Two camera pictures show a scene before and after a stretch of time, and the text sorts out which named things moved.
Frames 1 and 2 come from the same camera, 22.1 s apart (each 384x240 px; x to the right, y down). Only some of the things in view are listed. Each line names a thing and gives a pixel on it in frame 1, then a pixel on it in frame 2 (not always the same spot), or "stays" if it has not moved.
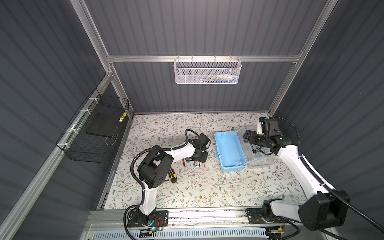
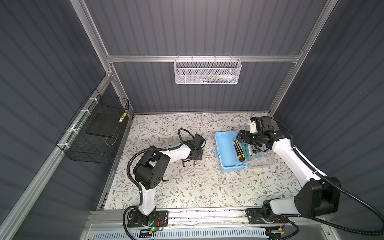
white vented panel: (189, 234) stays
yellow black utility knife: (173, 176) to (241, 155)
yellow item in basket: (123, 115) stays
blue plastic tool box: (233, 153) stays
